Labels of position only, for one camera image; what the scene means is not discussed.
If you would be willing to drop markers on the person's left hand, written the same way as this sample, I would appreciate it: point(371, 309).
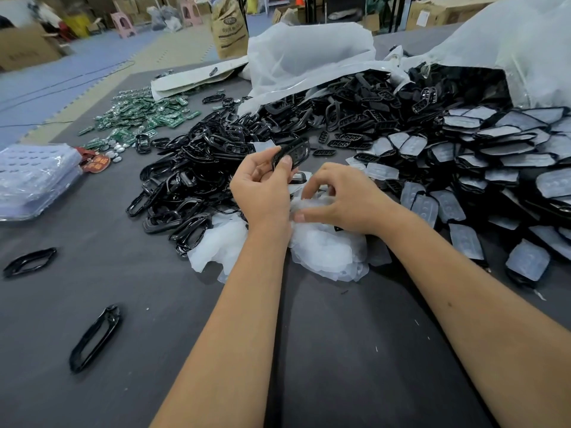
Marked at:
point(258, 191)

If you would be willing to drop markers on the person's right hand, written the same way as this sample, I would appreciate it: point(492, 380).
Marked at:
point(352, 204)

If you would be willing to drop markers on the person's right middle finger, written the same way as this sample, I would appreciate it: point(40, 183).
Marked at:
point(325, 191)

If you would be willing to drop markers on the person's left thumb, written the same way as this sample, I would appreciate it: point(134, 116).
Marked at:
point(282, 168)

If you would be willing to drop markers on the person's right thumb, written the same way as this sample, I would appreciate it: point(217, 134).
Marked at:
point(312, 214)

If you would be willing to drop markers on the clear film piece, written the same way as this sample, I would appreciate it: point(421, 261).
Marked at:
point(308, 201)

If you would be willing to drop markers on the black key fob shell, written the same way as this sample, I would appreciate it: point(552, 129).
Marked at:
point(298, 151)

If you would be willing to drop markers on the person's left forearm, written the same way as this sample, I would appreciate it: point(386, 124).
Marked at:
point(232, 334)

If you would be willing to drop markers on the person's right forearm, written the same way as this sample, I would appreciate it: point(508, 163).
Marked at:
point(481, 316)

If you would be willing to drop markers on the pile of clear film sheets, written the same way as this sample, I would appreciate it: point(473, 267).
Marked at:
point(325, 254)

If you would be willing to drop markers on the pile of black button pads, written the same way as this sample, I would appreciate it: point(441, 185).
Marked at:
point(357, 111)

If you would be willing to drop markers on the pile of glossy black frames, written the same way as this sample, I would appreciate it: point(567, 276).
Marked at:
point(187, 173)

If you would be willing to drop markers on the white plastic bag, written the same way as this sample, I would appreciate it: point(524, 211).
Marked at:
point(308, 53)

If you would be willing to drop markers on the flat white paper sack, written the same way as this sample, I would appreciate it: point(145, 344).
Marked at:
point(192, 80)

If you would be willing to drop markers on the pile of green circuit boards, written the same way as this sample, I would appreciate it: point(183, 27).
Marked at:
point(142, 118)

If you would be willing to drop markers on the brown paper sack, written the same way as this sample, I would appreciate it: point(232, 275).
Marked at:
point(229, 28)

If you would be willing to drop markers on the group of small silver emblems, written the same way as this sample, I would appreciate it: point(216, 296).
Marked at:
point(117, 151)

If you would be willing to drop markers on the pile of film-covered black covers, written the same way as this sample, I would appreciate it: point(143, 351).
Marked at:
point(499, 164)

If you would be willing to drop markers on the pink plastic stool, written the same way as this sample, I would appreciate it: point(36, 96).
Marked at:
point(123, 24)
point(192, 12)

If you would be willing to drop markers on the red printed packet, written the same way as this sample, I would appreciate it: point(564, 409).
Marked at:
point(94, 162)

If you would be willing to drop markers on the grey plastic bags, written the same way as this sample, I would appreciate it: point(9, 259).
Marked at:
point(165, 18)

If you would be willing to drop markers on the large brown cardboard box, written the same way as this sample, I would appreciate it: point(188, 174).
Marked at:
point(446, 13)

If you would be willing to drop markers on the large clear plastic bag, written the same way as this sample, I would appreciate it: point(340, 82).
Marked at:
point(513, 44)

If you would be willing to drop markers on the yellow bag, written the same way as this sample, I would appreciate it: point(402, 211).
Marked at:
point(76, 25)

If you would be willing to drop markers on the stack of clear plastic trays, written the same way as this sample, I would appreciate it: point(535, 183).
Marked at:
point(31, 180)

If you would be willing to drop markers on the single glossy black frame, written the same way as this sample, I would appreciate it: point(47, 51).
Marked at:
point(80, 347)
point(29, 262)

